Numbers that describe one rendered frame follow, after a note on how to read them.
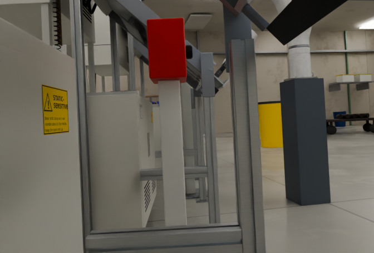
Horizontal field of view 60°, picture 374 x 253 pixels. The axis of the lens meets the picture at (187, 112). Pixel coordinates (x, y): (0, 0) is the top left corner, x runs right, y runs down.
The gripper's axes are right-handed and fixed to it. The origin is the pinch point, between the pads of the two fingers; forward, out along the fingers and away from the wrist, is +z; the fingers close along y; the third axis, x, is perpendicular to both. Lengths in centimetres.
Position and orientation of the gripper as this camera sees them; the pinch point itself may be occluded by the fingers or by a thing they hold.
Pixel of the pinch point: (218, 73)
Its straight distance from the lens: 192.9
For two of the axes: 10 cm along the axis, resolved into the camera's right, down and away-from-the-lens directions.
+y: -0.2, 0.2, 10.0
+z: -6.4, 7.7, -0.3
